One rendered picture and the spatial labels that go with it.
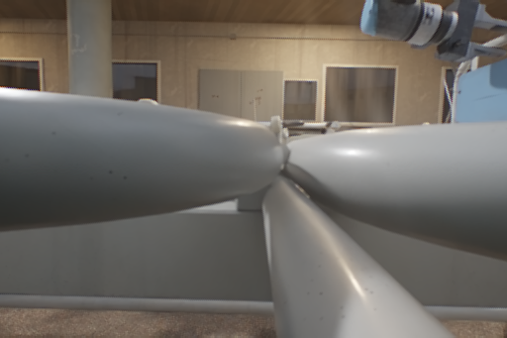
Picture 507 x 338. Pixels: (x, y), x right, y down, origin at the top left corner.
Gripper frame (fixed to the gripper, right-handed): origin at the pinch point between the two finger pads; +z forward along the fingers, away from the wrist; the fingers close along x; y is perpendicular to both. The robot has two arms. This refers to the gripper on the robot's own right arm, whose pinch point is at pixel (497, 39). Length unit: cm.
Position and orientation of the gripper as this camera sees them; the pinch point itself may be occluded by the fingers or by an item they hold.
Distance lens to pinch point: 96.4
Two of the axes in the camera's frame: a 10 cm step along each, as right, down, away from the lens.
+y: -0.1, 0.8, -10.0
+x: 1.9, -9.8, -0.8
